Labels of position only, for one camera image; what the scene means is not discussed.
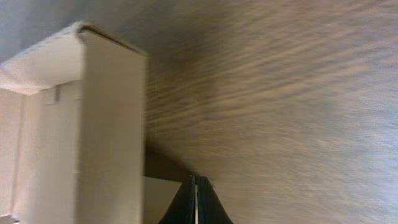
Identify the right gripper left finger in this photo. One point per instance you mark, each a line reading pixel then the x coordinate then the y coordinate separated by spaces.
pixel 182 207

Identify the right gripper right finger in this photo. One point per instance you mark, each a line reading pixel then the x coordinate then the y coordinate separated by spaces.
pixel 210 209

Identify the brown cardboard box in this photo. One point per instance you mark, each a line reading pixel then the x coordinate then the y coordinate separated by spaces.
pixel 72 130

